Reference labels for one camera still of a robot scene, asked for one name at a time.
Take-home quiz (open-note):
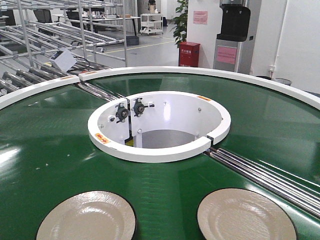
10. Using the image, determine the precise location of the cream plate black rim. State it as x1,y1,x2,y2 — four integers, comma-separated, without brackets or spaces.
197,188,298,240
36,190,137,240

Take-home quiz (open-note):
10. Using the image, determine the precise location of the red fire extinguisher cabinet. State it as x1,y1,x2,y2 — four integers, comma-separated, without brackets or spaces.
178,41,201,67

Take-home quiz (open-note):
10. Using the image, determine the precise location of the white utility cart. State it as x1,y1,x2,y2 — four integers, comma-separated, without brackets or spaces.
139,13,163,35

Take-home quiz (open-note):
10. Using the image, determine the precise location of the black water dispenser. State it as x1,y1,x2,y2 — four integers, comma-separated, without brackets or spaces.
214,0,251,72

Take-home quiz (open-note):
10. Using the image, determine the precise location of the green potted plant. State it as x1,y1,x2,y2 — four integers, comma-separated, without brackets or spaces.
172,0,189,47

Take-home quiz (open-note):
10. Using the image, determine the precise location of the metal roller rack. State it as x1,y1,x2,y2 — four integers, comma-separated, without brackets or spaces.
0,0,128,96

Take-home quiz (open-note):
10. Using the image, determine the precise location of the white control box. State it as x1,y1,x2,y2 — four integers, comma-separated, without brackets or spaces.
49,48,77,72

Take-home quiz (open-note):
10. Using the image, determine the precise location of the green circular conveyor belt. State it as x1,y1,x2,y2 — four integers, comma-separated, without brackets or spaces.
0,73,320,240

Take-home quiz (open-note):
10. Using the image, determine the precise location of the white outer conveyor rim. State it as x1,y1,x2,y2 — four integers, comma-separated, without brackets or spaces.
0,66,320,109

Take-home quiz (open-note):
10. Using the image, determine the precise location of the steel conveyor rollers right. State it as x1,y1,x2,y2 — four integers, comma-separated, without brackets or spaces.
204,147,320,218

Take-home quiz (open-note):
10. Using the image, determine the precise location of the white inner conveyor ring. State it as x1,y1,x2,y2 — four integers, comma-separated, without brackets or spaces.
87,90,232,164

